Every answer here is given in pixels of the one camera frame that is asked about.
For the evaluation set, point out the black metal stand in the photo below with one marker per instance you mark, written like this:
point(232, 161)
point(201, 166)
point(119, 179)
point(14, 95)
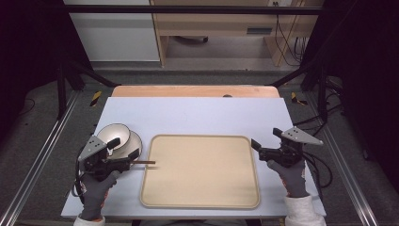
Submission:
point(67, 81)
point(313, 78)

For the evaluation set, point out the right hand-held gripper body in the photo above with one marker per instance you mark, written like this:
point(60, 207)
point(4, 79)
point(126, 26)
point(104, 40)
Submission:
point(290, 150)

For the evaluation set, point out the aluminium floor rail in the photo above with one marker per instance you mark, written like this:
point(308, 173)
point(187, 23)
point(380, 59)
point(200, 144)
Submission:
point(348, 175)
point(37, 160)

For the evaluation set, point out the beige plastic tray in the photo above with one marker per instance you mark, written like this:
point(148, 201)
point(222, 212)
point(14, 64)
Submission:
point(200, 172)

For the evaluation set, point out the dark brown chopstick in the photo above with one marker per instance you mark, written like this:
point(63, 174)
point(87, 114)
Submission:
point(146, 162)

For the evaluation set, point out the person's left hand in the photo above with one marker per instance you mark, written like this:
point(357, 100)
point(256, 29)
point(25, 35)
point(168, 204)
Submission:
point(95, 194)

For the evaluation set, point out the wooden desk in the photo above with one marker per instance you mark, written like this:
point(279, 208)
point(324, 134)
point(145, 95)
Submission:
point(216, 22)

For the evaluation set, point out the yellow black floor tape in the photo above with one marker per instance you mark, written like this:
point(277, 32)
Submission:
point(96, 98)
point(296, 99)

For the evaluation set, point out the metal bowl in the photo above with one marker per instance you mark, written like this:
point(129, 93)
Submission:
point(133, 142)

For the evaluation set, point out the person's right hand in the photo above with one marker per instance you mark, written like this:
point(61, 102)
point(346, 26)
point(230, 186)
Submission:
point(291, 179)

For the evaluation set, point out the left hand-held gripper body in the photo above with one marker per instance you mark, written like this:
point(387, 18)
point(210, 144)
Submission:
point(94, 150)

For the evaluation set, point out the black curtain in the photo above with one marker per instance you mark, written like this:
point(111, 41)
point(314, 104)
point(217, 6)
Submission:
point(28, 56)
point(367, 78)

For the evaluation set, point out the white bowl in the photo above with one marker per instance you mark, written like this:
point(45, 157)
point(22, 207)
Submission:
point(114, 133)

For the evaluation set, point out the white cabinet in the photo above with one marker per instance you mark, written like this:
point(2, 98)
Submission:
point(116, 34)

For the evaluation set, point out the black horizontal frame bar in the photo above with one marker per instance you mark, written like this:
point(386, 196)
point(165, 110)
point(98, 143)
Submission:
point(188, 9)

